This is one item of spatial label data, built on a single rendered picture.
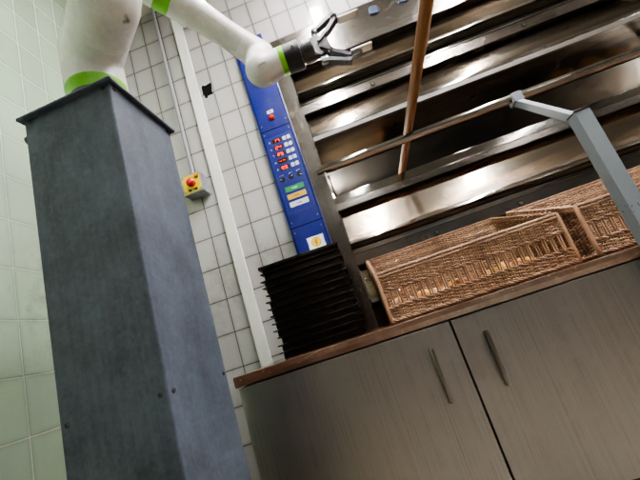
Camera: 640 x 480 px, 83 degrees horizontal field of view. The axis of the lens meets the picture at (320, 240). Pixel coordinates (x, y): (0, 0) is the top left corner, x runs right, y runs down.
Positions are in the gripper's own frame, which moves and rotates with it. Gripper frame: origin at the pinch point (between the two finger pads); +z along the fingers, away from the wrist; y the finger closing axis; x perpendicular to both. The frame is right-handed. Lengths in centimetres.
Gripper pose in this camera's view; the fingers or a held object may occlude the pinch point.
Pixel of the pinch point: (361, 30)
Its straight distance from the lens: 136.3
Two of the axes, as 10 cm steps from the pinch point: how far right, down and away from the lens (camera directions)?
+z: 9.4, -3.3, -0.8
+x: -1.6, -2.1, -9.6
